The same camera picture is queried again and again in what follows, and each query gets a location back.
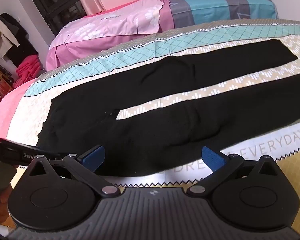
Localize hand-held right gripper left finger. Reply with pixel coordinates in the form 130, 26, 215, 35
26, 145, 121, 197

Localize patterned teal beige quilt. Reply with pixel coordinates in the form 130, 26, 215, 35
4, 19, 300, 236

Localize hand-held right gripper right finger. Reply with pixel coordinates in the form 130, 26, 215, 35
186, 146, 282, 197

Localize teal grey striped pillow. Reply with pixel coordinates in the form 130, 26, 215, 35
164, 0, 278, 27

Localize pink bed sheet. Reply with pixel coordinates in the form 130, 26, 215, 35
0, 77, 42, 141

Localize person's left hand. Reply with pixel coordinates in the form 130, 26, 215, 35
0, 186, 16, 229

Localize black pants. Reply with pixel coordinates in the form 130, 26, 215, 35
36, 39, 300, 178

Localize pink pillow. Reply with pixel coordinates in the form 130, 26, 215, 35
46, 0, 175, 71

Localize hanging dark clothes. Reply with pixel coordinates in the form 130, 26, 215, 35
0, 12, 39, 68

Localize dark window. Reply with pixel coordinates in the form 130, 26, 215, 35
22, 0, 87, 37

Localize wooden cabinet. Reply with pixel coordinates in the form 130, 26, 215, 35
0, 57, 14, 112

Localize pile of red clothes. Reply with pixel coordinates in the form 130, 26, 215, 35
13, 54, 42, 88

